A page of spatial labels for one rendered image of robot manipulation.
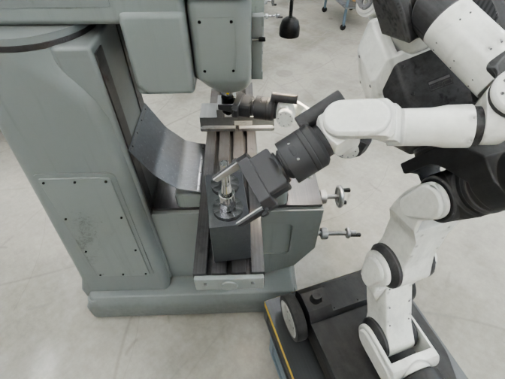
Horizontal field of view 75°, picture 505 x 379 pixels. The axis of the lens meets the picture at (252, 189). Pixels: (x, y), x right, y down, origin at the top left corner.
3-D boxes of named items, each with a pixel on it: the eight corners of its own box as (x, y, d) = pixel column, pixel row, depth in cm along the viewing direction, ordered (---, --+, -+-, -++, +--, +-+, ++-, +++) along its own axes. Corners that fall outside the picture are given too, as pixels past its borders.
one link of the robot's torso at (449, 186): (519, 204, 71) (498, 153, 73) (469, 221, 68) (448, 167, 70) (470, 213, 84) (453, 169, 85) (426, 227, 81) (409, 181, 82)
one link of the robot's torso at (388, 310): (421, 351, 122) (448, 252, 98) (375, 371, 118) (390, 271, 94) (394, 319, 135) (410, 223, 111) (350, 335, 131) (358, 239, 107)
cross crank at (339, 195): (343, 195, 176) (347, 179, 168) (348, 212, 168) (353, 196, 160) (313, 195, 176) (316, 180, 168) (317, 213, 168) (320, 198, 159)
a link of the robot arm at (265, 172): (273, 216, 67) (325, 184, 65) (261, 210, 58) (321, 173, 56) (245, 165, 71) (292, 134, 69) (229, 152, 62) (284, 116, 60)
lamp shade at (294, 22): (303, 35, 118) (305, 16, 114) (288, 40, 115) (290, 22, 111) (289, 28, 122) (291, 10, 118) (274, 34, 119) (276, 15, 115)
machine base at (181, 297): (286, 230, 238) (288, 213, 223) (297, 312, 197) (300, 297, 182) (118, 234, 235) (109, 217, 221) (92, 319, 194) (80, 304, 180)
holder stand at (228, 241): (243, 207, 124) (241, 168, 109) (251, 258, 109) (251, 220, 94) (210, 210, 122) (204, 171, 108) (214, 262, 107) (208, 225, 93)
